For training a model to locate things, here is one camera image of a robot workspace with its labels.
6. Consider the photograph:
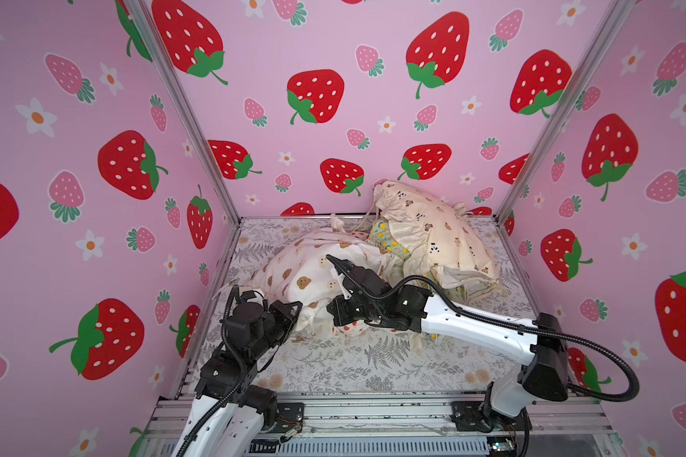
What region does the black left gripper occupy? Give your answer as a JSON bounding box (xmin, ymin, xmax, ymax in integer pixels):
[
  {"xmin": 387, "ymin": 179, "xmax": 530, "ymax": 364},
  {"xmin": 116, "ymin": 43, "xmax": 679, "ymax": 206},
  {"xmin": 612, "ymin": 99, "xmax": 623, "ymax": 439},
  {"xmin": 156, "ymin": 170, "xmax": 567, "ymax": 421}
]
[{"xmin": 245, "ymin": 299, "xmax": 300, "ymax": 366}]

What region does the cream bear print pillow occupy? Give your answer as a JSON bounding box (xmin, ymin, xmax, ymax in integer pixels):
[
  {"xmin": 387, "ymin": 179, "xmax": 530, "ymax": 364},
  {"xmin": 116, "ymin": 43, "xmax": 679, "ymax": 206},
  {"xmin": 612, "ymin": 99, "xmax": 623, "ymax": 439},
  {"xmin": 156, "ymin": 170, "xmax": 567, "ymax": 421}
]
[{"xmin": 240, "ymin": 216, "xmax": 403, "ymax": 339}]

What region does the red strawberry print pillow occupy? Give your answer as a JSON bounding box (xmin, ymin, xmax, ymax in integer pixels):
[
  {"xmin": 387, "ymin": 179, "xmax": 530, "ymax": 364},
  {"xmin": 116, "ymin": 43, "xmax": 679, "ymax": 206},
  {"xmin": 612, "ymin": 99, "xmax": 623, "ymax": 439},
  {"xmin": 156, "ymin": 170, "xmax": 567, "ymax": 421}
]
[{"xmin": 333, "ymin": 320, "xmax": 372, "ymax": 337}]

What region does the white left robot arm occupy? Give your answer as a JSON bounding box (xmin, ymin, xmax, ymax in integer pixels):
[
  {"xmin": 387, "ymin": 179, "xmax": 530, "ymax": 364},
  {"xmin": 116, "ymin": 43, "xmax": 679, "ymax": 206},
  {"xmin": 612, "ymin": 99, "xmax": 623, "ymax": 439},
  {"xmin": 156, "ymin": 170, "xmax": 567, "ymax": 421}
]
[{"xmin": 173, "ymin": 296, "xmax": 302, "ymax": 456}]

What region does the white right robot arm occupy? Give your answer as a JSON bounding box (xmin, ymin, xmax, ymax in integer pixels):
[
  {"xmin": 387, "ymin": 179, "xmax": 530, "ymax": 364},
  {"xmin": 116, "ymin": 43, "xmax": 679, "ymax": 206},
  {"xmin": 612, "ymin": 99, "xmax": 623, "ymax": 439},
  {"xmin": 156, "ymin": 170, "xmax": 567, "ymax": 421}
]
[{"xmin": 327, "ymin": 255, "xmax": 569, "ymax": 422}]

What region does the yellow lemon print pillow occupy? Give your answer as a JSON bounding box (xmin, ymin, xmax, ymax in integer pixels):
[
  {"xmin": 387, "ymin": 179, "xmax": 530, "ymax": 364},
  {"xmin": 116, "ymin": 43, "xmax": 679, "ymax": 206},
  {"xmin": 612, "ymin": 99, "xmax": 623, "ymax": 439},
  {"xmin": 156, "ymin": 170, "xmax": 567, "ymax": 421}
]
[{"xmin": 369, "ymin": 217, "xmax": 468, "ymax": 304}]

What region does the floral pattern table mat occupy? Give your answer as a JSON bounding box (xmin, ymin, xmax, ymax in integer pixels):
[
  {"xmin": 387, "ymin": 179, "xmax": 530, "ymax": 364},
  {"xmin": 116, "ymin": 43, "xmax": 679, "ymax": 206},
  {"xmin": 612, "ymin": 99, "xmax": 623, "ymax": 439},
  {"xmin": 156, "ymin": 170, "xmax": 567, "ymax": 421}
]
[{"xmin": 181, "ymin": 218, "xmax": 514, "ymax": 394}]

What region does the beige animal print pillow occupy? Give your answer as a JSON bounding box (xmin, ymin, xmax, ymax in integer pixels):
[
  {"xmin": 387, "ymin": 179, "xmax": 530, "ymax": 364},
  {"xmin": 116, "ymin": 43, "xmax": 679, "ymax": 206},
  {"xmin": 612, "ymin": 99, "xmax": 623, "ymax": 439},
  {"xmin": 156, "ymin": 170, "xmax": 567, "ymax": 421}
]
[{"xmin": 373, "ymin": 180, "xmax": 499, "ymax": 302}]

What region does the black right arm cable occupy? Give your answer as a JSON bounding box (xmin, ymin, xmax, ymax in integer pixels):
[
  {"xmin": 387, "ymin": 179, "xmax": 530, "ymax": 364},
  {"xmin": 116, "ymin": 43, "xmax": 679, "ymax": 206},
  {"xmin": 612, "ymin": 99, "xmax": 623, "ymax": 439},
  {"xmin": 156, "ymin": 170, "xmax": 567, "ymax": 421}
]
[{"xmin": 330, "ymin": 256, "xmax": 641, "ymax": 403}]

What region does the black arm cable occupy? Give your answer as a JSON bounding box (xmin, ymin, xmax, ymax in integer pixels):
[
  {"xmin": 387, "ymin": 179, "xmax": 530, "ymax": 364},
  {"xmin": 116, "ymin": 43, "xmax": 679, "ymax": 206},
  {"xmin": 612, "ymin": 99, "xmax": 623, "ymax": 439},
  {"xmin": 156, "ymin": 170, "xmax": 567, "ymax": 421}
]
[
  {"xmin": 173, "ymin": 284, "xmax": 281, "ymax": 457},
  {"xmin": 330, "ymin": 256, "xmax": 641, "ymax": 403}
]

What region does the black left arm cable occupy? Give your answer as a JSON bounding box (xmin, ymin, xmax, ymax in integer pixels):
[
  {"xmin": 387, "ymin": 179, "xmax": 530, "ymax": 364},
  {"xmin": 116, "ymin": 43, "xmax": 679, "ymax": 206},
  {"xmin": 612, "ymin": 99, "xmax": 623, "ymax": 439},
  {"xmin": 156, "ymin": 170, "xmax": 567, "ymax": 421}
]
[{"xmin": 173, "ymin": 284, "xmax": 281, "ymax": 457}]

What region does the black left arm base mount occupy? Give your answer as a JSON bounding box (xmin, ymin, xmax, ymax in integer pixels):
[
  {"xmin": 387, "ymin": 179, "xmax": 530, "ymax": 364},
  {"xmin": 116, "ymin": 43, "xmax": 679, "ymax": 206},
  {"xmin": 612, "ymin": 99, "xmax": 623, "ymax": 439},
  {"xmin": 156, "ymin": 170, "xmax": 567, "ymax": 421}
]
[{"xmin": 246, "ymin": 386, "xmax": 305, "ymax": 437}]

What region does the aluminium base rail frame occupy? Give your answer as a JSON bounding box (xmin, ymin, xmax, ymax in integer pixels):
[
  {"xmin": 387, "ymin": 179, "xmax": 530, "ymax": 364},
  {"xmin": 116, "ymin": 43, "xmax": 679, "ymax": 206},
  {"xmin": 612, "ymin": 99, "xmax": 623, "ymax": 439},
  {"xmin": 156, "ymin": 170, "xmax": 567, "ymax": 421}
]
[{"xmin": 136, "ymin": 390, "xmax": 627, "ymax": 457}]

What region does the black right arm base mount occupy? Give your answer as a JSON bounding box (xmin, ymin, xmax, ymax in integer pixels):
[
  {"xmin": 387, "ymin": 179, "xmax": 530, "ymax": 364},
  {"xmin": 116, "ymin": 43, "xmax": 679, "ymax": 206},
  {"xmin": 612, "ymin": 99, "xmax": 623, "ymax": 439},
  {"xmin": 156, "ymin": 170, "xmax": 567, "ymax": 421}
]
[{"xmin": 451, "ymin": 401, "xmax": 532, "ymax": 434}]

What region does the aluminium frame corner post left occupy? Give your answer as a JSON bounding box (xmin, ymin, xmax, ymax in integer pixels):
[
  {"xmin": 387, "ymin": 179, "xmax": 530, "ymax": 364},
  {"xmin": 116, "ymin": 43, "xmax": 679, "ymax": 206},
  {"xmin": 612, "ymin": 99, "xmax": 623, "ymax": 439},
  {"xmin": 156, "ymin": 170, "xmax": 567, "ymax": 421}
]
[{"xmin": 127, "ymin": 1, "xmax": 240, "ymax": 227}]

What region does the aluminium frame corner post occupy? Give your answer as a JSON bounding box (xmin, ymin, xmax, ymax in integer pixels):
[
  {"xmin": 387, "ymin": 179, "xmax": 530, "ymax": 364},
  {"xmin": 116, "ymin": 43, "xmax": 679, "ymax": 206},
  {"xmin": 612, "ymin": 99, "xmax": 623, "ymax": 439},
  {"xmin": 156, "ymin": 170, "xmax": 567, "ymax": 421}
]
[
  {"xmin": 127, "ymin": 1, "xmax": 240, "ymax": 227},
  {"xmin": 493, "ymin": 0, "xmax": 635, "ymax": 229}
]

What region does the aluminium frame corner post right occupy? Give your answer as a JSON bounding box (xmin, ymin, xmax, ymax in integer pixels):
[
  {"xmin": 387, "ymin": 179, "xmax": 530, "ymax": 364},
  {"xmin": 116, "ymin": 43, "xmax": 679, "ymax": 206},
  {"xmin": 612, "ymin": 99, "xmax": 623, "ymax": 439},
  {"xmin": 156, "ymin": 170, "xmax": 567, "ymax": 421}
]
[{"xmin": 493, "ymin": 0, "xmax": 635, "ymax": 229}]

